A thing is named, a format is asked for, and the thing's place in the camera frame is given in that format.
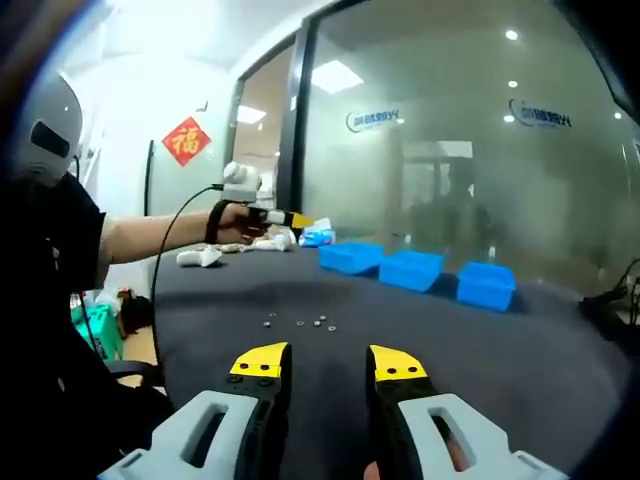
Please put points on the screws nuts washers group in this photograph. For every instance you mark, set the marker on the screws nuts washers group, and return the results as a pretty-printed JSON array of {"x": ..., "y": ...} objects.
[{"x": 300, "y": 323}]

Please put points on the person's black clothing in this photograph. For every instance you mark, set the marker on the person's black clothing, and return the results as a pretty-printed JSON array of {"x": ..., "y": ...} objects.
[{"x": 45, "y": 325}]

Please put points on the green cardboard box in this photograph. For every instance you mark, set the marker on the green cardboard box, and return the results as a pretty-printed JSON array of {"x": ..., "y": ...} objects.
[{"x": 100, "y": 332}]

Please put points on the person's right hand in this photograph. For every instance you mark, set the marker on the person's right hand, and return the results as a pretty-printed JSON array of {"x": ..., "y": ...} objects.
[{"x": 371, "y": 471}]

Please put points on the dark grey tablecloth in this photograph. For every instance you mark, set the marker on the dark grey tablecloth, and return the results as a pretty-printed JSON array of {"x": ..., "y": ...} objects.
[{"x": 450, "y": 350}]

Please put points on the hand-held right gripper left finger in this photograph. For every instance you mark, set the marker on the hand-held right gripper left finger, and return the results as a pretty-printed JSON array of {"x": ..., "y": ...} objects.
[{"x": 200, "y": 430}]

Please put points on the grey worn device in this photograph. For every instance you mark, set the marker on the grey worn device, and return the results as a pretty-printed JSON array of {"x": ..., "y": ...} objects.
[{"x": 50, "y": 130}]

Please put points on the white plastic jug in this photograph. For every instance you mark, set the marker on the white plastic jug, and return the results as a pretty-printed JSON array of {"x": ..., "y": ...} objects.
[{"x": 272, "y": 245}]

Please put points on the black bag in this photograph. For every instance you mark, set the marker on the black bag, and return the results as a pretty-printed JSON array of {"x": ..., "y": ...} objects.
[{"x": 135, "y": 315}]

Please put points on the beige oval object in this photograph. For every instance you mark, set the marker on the beige oval object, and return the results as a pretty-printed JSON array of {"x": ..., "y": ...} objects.
[{"x": 232, "y": 248}]

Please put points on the black chair armrest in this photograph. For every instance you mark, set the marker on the black chair armrest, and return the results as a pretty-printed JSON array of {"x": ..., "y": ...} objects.
[{"x": 132, "y": 370}]

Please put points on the blue tissue pack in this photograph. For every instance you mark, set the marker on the blue tissue pack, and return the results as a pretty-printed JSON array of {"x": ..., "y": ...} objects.
[{"x": 317, "y": 235}]

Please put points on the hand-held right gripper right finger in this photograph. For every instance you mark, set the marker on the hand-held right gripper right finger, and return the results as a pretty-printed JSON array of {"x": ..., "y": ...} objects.
[{"x": 425, "y": 425}]

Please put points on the person's left hand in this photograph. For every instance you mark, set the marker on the person's left hand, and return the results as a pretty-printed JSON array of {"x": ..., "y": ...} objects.
[{"x": 235, "y": 225}]

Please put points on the red diamond paper decoration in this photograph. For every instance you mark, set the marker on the red diamond paper decoration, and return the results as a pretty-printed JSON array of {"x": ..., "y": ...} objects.
[{"x": 186, "y": 141}]

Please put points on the white plastic teapot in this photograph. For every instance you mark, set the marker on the white plastic teapot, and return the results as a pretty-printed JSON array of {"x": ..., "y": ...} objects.
[{"x": 197, "y": 258}]

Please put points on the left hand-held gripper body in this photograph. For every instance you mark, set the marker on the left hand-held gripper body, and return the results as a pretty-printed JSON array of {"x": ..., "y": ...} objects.
[{"x": 240, "y": 187}]

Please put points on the blue logo wall decal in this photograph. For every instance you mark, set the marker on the blue logo wall decal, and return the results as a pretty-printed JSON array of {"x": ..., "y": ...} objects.
[
  {"x": 375, "y": 121},
  {"x": 542, "y": 116}
]

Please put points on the blue plastic bin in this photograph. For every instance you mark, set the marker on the blue plastic bin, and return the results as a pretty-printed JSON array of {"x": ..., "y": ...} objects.
[
  {"x": 350, "y": 257},
  {"x": 485, "y": 287},
  {"x": 410, "y": 272}
]

